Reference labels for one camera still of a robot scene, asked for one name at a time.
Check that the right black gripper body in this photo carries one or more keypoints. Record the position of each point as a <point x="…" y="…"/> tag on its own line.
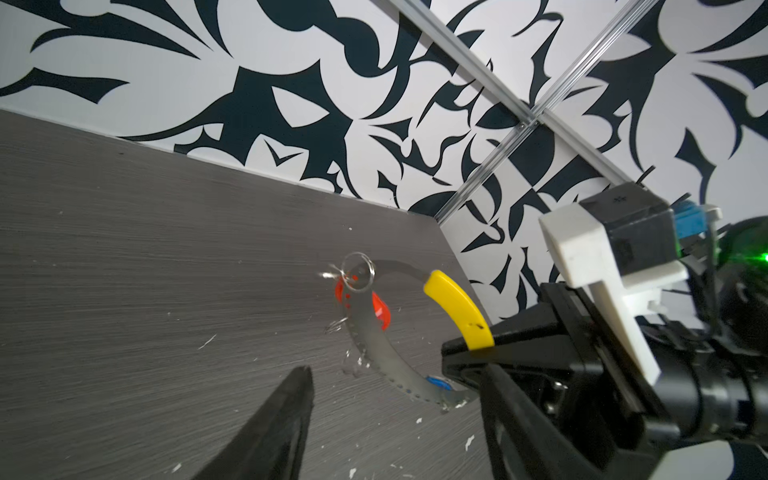
<point x="561" y="353"/>

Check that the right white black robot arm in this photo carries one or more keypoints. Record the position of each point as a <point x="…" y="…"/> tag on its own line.
<point x="728" y="358"/>

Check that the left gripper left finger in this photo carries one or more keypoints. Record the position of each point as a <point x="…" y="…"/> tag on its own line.
<point x="272" y="442"/>

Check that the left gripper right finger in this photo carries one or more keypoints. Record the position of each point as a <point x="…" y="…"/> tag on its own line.
<point x="522" y="443"/>

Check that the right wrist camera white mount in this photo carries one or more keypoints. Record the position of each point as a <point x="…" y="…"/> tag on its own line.
<point x="622" y="245"/>

